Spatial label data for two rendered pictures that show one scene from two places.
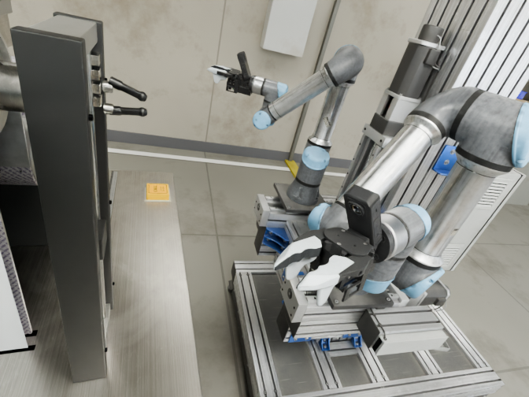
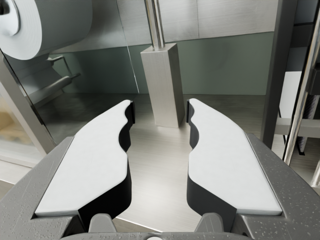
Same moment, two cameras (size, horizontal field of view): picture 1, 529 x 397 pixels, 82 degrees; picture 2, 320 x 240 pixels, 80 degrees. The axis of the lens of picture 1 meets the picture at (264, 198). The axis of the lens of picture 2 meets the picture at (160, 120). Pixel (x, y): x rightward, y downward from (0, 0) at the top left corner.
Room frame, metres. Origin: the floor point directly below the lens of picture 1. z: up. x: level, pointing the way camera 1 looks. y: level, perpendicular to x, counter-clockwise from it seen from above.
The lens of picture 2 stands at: (0.38, -0.13, 1.29)
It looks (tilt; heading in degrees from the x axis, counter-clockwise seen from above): 32 degrees down; 144
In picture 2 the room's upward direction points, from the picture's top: 11 degrees counter-clockwise
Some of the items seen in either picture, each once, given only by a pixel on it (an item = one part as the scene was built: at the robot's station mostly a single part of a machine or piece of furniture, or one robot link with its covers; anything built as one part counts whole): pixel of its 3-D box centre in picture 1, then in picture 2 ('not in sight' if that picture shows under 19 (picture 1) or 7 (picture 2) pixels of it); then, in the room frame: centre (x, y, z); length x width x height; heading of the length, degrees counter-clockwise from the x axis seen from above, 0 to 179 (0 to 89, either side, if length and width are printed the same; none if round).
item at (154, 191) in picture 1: (157, 191); not in sight; (0.84, 0.35, 0.91); 0.07 x 0.07 x 0.02; 26
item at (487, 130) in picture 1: (447, 209); not in sight; (0.70, -0.45, 1.19); 0.15 x 0.12 x 0.55; 47
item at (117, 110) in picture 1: (128, 111); not in sight; (0.41, 0.22, 1.33); 0.05 x 0.01 x 0.01; 116
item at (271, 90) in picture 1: (274, 90); not in sight; (1.41, 0.08, 1.21); 0.11 x 0.08 x 0.09; 85
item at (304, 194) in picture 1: (305, 187); not in sight; (1.25, -0.17, 0.87); 0.15 x 0.15 x 0.10
